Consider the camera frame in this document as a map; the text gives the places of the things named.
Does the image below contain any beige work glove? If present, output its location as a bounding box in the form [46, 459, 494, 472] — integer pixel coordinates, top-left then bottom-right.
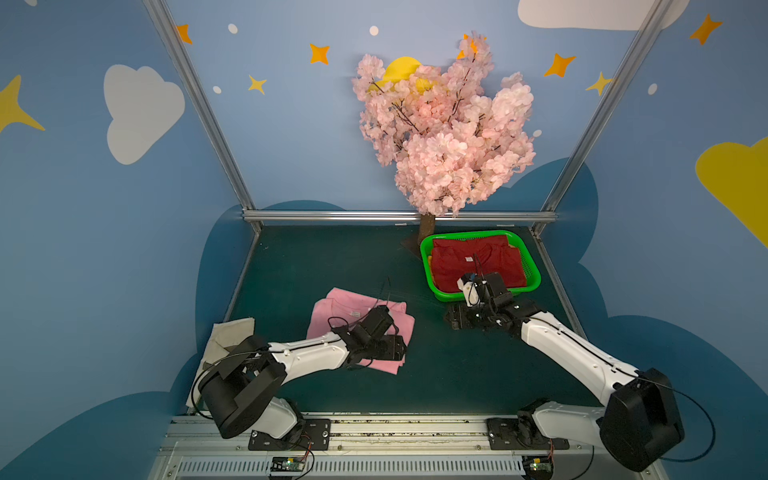
[194, 317, 255, 380]

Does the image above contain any pink t-shirt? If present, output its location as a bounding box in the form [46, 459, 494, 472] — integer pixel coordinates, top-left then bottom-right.
[307, 288, 415, 375]

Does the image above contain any aluminium frame post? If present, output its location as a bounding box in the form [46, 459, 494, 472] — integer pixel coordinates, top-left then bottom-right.
[143, 0, 263, 235]
[532, 0, 675, 238]

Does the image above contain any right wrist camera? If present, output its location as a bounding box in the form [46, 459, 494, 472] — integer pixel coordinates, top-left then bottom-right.
[457, 273, 481, 307]

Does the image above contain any right aluminium frame post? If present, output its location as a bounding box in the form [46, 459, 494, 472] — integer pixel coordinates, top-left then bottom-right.
[532, 0, 675, 238]

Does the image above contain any dark red t-shirt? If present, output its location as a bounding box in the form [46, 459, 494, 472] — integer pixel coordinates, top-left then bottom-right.
[429, 235, 527, 293]

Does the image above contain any aluminium frame back bar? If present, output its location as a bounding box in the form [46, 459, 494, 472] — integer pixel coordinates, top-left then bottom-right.
[243, 209, 557, 223]

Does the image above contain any left aluminium frame post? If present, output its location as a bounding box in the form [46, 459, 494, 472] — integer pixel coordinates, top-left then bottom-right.
[143, 0, 263, 235]

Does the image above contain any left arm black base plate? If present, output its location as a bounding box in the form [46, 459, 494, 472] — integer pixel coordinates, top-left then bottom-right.
[247, 419, 331, 451]

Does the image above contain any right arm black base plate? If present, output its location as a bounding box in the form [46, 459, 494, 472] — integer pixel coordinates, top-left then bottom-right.
[486, 416, 570, 450]

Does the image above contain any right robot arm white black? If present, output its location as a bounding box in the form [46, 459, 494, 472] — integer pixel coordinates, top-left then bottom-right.
[445, 273, 685, 472]

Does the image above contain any left small circuit board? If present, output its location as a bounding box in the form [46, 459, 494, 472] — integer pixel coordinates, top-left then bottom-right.
[270, 457, 306, 474]

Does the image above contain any green plastic basket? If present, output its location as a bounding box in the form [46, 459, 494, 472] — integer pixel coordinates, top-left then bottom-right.
[419, 229, 542, 304]

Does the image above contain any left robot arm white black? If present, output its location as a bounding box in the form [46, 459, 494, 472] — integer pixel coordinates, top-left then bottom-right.
[189, 305, 407, 444]

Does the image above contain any pink cherry blossom tree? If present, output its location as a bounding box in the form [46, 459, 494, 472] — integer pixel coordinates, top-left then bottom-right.
[352, 33, 536, 241]

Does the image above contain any small circuit board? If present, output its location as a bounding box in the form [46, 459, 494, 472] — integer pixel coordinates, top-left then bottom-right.
[270, 457, 306, 474]
[522, 457, 553, 478]

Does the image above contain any right small circuit board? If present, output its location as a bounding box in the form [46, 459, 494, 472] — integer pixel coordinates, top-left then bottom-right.
[522, 457, 553, 478]

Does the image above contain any aluminium front rail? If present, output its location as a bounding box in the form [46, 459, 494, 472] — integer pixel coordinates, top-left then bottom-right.
[149, 413, 667, 479]

